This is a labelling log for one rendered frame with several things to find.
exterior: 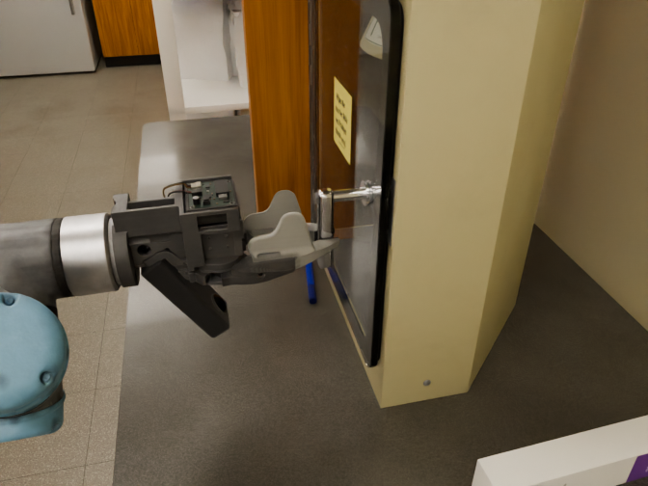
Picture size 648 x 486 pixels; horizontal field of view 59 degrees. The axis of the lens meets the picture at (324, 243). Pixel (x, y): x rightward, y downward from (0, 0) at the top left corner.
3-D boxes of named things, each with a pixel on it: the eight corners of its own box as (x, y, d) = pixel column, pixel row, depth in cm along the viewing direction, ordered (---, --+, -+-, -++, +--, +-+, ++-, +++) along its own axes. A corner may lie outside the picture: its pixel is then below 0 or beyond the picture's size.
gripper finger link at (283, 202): (335, 191, 58) (243, 204, 56) (335, 241, 61) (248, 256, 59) (325, 177, 60) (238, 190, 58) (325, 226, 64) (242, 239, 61)
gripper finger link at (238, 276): (296, 266, 55) (202, 275, 53) (297, 280, 55) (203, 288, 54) (291, 240, 59) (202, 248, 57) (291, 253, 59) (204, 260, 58)
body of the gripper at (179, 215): (246, 209, 51) (105, 225, 49) (253, 286, 56) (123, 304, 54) (237, 172, 58) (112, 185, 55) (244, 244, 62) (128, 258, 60)
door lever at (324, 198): (367, 267, 61) (361, 254, 63) (371, 186, 56) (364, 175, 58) (317, 273, 60) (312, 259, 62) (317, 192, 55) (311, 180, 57)
